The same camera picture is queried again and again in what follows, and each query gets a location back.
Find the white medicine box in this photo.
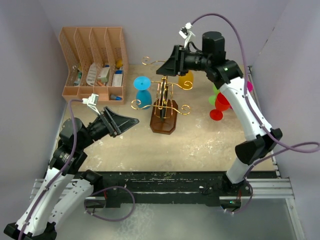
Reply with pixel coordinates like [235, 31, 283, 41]
[97, 66, 110, 84]

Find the green wine glass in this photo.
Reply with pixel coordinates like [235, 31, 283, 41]
[208, 85, 220, 106]

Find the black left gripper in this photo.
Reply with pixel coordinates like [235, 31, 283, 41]
[77, 106, 139, 150]

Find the yellow wine glass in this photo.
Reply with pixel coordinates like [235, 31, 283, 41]
[178, 70, 194, 90]

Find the yellow small object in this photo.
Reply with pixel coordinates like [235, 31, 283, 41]
[115, 59, 123, 69]

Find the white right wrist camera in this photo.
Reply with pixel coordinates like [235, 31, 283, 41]
[178, 22, 195, 48]

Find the gold black wine glass rack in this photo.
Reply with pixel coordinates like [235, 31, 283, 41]
[130, 56, 193, 135]

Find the white blue box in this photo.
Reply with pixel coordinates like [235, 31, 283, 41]
[111, 70, 124, 87]

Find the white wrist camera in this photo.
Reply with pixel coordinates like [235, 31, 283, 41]
[82, 93, 101, 116]
[178, 22, 195, 48]

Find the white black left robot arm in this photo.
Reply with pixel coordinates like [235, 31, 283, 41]
[4, 107, 139, 240]

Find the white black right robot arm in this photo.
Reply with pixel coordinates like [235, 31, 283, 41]
[156, 31, 283, 196]

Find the aluminium table frame rail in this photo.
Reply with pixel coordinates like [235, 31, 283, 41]
[44, 170, 294, 209]

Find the blue wine glass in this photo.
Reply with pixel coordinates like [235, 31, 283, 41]
[133, 76, 153, 110]

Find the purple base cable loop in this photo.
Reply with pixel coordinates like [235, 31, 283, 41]
[83, 186, 136, 222]

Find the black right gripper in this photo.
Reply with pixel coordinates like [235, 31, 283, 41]
[157, 44, 212, 76]

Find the pink wine glass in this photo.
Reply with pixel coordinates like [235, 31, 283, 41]
[247, 81, 253, 92]

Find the grey blue cylinder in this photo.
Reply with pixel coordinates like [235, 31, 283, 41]
[110, 94, 123, 101]

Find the peach plastic file organizer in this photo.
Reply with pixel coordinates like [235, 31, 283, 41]
[58, 26, 129, 105]

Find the red wine glass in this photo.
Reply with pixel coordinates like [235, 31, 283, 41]
[209, 93, 231, 121]

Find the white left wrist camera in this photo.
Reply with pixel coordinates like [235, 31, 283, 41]
[82, 93, 101, 116]

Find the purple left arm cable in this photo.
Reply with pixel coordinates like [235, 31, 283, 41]
[17, 98, 87, 240]

